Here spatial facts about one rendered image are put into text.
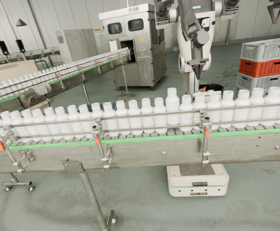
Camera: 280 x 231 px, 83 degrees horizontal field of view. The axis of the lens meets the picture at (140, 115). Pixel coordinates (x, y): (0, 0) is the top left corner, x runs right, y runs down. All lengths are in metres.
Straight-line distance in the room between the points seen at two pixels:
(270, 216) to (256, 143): 1.04
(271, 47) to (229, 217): 2.17
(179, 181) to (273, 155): 0.82
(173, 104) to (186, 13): 0.44
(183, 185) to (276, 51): 2.19
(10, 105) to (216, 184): 2.17
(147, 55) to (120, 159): 3.68
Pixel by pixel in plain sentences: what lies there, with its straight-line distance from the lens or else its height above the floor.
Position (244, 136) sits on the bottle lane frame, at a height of 0.97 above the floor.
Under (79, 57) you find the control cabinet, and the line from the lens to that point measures 6.95.
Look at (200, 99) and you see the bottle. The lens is 0.72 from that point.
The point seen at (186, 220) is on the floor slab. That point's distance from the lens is 1.64.
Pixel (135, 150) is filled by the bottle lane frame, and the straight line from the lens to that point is 0.79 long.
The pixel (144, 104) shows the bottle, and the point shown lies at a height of 1.15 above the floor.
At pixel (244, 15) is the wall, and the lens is 14.07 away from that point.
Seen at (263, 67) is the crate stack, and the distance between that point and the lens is 2.90.
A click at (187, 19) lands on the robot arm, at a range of 0.91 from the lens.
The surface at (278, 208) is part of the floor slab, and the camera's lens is 1.92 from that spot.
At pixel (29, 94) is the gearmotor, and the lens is 2.13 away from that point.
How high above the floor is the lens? 1.42
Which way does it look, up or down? 27 degrees down
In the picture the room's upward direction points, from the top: 8 degrees counter-clockwise
